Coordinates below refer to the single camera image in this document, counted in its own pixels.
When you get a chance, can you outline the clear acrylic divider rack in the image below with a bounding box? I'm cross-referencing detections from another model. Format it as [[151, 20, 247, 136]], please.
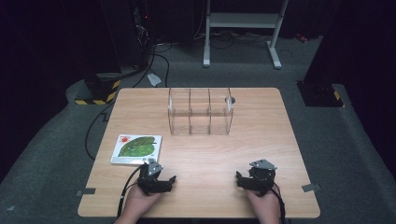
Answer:
[[167, 87, 234, 136]]

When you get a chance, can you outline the grey tape piece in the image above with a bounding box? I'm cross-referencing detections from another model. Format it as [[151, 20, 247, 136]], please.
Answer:
[[76, 188, 97, 197], [301, 183, 321, 193]]

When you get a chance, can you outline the black floor cable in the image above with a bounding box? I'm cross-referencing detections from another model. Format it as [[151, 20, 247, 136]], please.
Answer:
[[84, 102, 115, 161], [133, 43, 173, 89]]

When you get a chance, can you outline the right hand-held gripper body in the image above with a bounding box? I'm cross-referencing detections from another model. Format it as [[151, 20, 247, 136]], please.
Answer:
[[248, 159, 277, 197]]

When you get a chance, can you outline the hand-held gripper cable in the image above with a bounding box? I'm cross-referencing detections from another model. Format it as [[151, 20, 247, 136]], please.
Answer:
[[116, 164, 144, 218], [270, 183, 288, 224]]

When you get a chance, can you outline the person's right hand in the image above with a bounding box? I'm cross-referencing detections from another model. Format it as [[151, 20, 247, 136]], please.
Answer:
[[244, 185, 281, 220]]

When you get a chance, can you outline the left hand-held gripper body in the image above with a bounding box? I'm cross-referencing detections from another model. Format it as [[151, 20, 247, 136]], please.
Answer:
[[136, 158, 164, 196]]

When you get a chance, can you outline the black yellow striped base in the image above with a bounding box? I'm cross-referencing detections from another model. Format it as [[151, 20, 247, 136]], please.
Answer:
[[297, 81, 346, 108], [74, 73, 121, 105]]

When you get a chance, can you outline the left hand-held gripper cable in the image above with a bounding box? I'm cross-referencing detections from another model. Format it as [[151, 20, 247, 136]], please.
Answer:
[[116, 164, 144, 218]]

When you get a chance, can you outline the green leaf picture book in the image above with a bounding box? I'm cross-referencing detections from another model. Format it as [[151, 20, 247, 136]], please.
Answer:
[[109, 133, 163, 165]]

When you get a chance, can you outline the dark computer tower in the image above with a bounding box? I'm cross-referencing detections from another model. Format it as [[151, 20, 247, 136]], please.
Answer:
[[130, 0, 157, 70]]

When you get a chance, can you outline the right hand-held gripper cable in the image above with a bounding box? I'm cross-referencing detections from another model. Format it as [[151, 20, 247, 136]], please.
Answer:
[[270, 183, 288, 224]]

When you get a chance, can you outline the white metal stand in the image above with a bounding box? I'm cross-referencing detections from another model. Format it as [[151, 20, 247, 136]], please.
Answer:
[[203, 0, 290, 70]]

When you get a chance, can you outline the person's left hand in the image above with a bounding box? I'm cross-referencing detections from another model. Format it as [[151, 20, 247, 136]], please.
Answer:
[[124, 186, 163, 218]]

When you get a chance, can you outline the black cable bundle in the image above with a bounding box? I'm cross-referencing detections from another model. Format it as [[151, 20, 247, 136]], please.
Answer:
[[194, 29, 273, 50]]

